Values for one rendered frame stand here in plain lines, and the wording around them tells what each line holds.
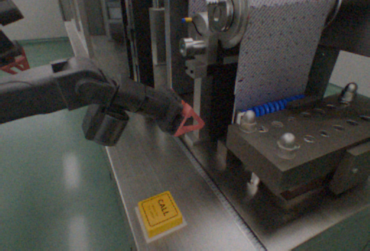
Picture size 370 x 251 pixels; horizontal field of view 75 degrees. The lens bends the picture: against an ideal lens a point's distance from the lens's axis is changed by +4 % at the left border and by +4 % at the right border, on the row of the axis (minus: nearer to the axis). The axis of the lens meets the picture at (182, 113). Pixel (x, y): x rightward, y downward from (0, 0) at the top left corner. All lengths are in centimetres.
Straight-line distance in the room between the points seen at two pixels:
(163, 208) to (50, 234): 130
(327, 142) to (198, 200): 29
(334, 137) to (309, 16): 27
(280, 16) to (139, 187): 48
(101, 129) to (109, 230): 124
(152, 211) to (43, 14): 568
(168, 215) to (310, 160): 28
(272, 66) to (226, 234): 38
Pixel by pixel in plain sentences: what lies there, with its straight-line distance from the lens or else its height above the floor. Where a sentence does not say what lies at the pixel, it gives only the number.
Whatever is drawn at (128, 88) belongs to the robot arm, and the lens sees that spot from 41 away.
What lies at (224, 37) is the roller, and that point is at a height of 120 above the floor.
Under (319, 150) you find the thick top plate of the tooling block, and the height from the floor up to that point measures 103.
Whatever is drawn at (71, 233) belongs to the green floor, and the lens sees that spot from 170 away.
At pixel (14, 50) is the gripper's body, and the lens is 85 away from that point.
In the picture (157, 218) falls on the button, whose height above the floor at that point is 92.
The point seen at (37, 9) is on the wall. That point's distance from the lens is 601.
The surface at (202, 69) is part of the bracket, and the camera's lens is 58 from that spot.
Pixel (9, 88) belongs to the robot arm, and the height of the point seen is 119.
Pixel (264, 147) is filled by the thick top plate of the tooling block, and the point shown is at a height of 103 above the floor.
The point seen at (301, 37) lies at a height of 119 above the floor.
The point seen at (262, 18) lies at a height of 124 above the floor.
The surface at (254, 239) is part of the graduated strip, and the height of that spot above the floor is 90.
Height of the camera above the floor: 133
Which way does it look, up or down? 31 degrees down
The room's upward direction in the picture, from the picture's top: straight up
